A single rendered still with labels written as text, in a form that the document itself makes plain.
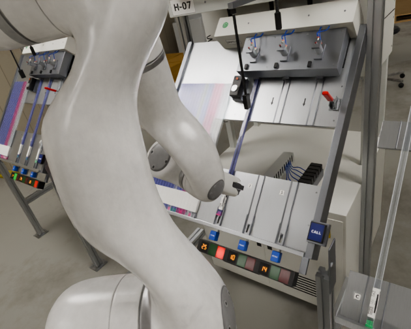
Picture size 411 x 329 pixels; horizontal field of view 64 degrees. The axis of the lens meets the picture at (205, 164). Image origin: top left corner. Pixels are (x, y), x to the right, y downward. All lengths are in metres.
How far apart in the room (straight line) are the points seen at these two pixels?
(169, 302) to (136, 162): 0.15
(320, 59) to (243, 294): 1.22
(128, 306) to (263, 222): 0.67
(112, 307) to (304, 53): 0.91
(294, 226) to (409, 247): 1.16
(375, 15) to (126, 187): 0.97
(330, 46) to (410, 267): 1.25
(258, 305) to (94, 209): 1.49
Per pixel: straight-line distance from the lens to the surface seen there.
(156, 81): 0.54
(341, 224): 1.27
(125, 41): 0.30
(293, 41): 1.15
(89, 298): 0.44
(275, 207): 1.01
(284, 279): 0.99
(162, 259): 0.35
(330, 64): 1.06
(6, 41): 0.38
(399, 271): 1.94
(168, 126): 0.58
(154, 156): 0.67
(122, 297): 0.41
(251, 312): 1.74
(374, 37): 1.17
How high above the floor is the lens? 1.41
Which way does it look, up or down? 29 degrees down
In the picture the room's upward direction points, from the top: 13 degrees counter-clockwise
